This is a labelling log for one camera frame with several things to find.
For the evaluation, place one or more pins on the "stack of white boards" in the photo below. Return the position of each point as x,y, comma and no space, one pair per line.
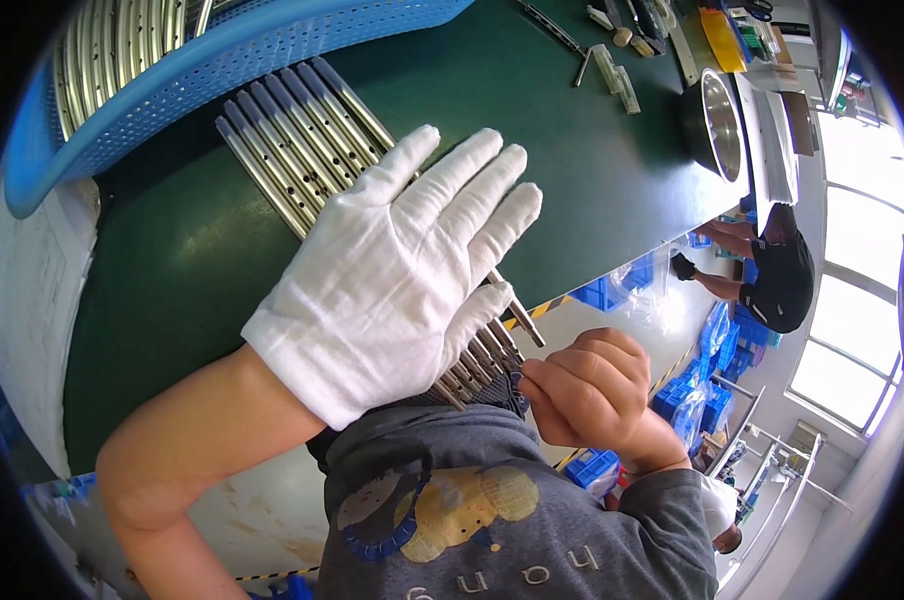
776,146

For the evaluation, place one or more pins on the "white paper sheet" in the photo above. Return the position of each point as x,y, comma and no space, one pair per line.
36,315

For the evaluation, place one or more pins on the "grey metal rack frame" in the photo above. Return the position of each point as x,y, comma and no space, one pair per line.
774,465

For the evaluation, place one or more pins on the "blue perforated plastic basket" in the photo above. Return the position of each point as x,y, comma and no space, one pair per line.
219,71

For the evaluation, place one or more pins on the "person's right hand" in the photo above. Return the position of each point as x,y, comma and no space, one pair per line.
602,397

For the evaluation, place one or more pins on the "person's body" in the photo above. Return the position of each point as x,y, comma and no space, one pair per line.
497,517

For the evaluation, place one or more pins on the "small white block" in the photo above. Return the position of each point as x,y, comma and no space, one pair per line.
600,18

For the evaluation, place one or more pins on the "steel bowl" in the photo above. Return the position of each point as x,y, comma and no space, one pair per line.
718,124

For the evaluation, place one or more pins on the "black hand tool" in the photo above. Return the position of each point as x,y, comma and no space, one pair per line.
648,22

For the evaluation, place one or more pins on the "black metal bar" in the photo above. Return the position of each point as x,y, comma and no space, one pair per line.
553,26

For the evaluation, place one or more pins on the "blue plastic crate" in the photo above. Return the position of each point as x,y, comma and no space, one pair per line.
593,469

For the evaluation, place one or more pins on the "person's right fingers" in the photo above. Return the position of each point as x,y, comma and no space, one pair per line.
572,375

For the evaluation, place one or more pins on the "long silver metal strip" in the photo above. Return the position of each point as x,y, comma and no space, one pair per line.
683,52

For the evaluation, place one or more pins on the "blue crates under table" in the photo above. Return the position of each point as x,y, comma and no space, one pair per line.
609,289

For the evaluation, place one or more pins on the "yellow plastic tray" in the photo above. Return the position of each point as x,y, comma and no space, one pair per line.
722,41

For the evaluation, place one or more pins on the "black scissors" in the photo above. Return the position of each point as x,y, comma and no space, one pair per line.
759,10

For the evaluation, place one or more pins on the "brown board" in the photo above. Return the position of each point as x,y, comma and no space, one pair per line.
799,124

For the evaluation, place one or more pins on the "person's left hand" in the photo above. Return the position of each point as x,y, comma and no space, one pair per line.
369,300

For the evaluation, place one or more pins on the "window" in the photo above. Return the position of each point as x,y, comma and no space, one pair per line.
857,300

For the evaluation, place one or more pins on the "blue tray with parts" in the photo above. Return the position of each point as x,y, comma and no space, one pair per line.
756,37

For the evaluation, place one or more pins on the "heap of blue crates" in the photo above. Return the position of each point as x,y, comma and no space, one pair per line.
722,360

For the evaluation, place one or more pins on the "small grey metal rod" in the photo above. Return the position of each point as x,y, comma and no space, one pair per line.
582,69

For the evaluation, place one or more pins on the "heap of curved metal strips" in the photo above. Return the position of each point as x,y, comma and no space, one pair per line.
114,45

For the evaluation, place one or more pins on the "clear plastic bag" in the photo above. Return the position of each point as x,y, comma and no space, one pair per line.
658,292

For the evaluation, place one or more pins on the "row of metal slide rails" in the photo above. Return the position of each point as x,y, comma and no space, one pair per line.
302,142

